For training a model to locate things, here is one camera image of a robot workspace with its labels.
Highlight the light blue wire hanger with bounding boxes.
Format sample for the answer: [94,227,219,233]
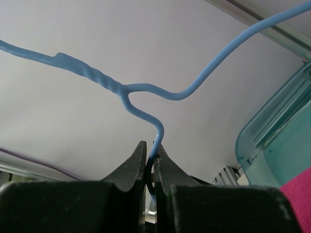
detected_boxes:
[0,1,311,201]

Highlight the teal plastic bin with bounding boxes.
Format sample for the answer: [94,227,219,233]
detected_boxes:
[235,62,311,188]

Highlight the aluminium hanging rail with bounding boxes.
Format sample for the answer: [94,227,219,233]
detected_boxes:
[206,0,311,61]

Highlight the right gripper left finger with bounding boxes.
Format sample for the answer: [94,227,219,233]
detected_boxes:
[0,141,147,233]

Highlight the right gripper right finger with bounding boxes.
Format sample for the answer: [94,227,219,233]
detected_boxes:
[154,148,301,233]

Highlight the pink trousers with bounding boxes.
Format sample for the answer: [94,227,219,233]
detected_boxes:
[280,167,311,233]

